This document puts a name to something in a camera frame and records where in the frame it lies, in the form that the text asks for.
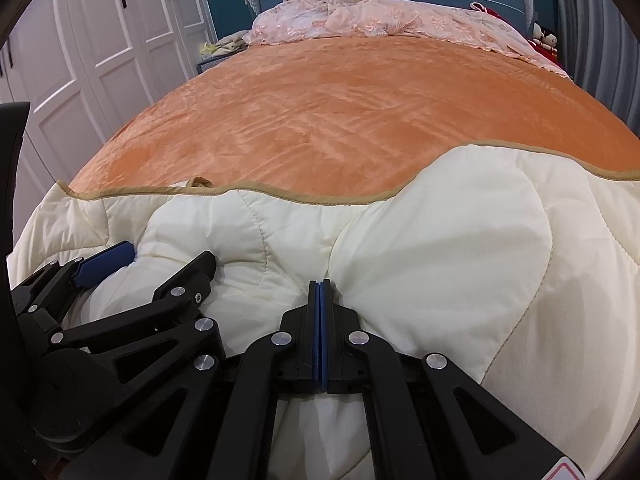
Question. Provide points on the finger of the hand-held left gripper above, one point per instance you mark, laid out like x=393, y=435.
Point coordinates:
x=105, y=260
x=185, y=300

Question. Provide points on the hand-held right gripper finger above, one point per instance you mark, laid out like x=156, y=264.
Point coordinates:
x=325, y=330
x=315, y=330

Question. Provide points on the cream quilted jacket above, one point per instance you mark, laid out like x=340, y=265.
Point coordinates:
x=450, y=260

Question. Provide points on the white panelled wardrobe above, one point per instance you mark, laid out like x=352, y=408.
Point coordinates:
x=100, y=60

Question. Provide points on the orange plush blanket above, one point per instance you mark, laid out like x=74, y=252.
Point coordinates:
x=325, y=110

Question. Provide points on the pink floral quilt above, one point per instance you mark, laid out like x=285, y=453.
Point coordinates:
x=400, y=17

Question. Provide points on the red cloth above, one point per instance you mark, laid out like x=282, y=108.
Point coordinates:
x=492, y=12

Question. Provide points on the white plush toy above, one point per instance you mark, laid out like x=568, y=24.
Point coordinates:
x=542, y=36

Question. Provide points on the grey curtain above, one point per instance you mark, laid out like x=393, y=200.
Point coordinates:
x=595, y=25

